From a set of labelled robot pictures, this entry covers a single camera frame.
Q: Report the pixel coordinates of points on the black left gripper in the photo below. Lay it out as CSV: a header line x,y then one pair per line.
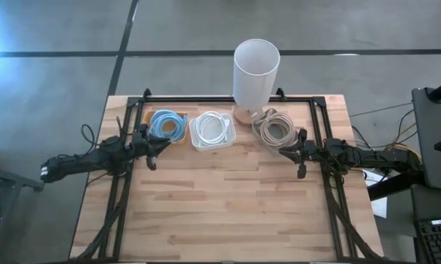
x,y
143,146

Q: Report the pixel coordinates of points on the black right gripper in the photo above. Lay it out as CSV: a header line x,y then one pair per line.
x,y
310,152

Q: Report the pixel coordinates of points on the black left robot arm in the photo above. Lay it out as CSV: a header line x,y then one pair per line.
x,y
77,163

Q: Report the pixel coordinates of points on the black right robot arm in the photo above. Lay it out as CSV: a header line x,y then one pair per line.
x,y
370,157

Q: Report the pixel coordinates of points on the orange plastic bin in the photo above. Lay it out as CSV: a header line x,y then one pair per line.
x,y
166,127

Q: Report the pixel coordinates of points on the white plastic bin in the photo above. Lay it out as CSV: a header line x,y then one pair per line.
x,y
211,147

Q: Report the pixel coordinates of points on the round wooden lamp base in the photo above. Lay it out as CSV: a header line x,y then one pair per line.
x,y
242,118

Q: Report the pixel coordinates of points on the white paper sheet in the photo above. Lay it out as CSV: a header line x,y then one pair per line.
x,y
379,209

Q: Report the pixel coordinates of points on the white cylindrical lamp shade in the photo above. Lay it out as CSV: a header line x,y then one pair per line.
x,y
256,73

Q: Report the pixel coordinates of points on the black crossbar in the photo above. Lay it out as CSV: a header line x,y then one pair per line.
x,y
396,185

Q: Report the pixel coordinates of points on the black equipment cart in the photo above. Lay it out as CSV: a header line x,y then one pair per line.
x,y
433,146

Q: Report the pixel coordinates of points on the black floor stand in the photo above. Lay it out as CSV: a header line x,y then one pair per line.
x,y
11,179

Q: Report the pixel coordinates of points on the black keyboard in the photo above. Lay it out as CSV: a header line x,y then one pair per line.
x,y
436,242

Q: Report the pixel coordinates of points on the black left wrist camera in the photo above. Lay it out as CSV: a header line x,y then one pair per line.
x,y
143,129

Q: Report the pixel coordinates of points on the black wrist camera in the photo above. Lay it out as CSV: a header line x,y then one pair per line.
x,y
143,129
302,134

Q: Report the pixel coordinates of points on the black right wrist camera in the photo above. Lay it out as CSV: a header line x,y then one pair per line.
x,y
302,134

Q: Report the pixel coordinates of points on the black aluminium table frame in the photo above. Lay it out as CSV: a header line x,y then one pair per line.
x,y
206,99

